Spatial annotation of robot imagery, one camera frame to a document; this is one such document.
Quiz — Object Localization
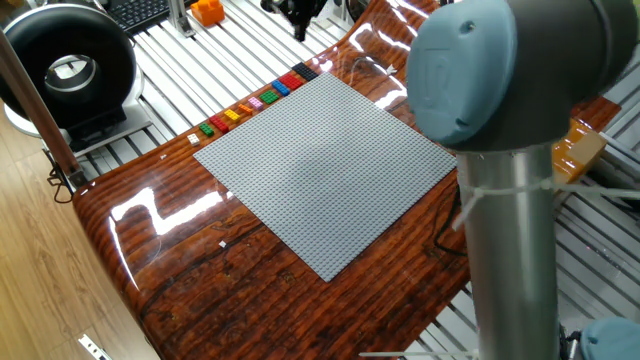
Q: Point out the black ring-shaped device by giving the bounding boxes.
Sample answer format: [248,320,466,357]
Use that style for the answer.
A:
[0,3,154,157]

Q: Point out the taped cardboard box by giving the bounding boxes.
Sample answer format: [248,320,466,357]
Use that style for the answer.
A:
[552,117,609,186]

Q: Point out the aluminium upright profile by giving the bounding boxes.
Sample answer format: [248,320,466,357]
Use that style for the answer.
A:
[167,0,196,39]

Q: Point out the wide red Lego plate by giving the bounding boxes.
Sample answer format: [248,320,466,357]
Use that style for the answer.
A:
[277,73,305,92]

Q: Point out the black keyboard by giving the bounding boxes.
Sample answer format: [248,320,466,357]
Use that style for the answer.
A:
[107,0,174,35]

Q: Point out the black cable loops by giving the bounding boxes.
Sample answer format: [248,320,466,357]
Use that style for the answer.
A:
[433,184,469,259]

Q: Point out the aluminium frame strut with bracket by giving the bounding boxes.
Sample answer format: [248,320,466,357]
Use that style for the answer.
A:
[77,333,114,360]

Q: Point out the white zip tie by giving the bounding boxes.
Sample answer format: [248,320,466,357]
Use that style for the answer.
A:
[452,178,640,231]

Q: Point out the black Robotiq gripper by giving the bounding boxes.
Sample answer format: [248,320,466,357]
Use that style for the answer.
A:
[279,0,329,42]

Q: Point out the wood-grain table cover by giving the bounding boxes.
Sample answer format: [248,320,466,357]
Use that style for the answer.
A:
[72,0,624,360]

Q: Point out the large grey Lego baseplate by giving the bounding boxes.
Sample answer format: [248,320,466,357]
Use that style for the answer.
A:
[193,72,459,283]

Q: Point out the brown slanted frame post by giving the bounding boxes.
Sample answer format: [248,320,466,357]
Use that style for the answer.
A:
[0,29,87,190]

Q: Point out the black Lego plate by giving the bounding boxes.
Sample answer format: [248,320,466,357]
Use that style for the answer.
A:
[291,61,320,83]

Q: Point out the big orange toy block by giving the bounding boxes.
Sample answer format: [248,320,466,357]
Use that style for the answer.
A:
[190,0,226,28]

